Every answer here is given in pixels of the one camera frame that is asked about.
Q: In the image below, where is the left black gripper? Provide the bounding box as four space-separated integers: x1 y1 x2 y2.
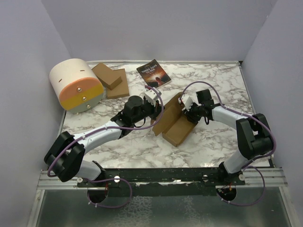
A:
133 97 165 124

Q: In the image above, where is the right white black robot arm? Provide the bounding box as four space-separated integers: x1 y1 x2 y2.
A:
179 89 276 185

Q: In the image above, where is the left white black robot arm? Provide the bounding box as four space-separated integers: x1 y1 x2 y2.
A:
44 96 164 187

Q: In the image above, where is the flat brown cardboard box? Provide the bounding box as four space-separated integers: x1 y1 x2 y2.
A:
107 69 130 99

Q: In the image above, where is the folded brown cardboard box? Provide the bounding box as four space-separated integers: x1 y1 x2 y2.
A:
92 63 122 90

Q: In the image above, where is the dark paperback book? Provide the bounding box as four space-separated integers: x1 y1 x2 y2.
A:
136 59 171 88

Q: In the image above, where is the cream orange cylindrical drawer unit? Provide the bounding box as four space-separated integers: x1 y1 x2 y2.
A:
49 59 104 114

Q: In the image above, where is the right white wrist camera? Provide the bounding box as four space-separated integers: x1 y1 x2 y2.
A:
178 95 194 111

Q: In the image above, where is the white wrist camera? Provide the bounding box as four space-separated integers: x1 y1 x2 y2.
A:
178 95 194 111
144 86 161 107

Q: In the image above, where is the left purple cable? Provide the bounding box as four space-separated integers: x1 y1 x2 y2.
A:
47 85 165 209

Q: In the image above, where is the purple cable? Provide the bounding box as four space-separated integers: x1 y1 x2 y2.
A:
181 81 277 207
47 85 165 209

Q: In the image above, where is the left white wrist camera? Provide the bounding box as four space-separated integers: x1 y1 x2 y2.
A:
144 86 161 107

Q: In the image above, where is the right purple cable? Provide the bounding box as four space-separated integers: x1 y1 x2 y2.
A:
181 81 277 207

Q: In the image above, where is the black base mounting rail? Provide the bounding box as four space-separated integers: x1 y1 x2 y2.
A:
77 167 245 197

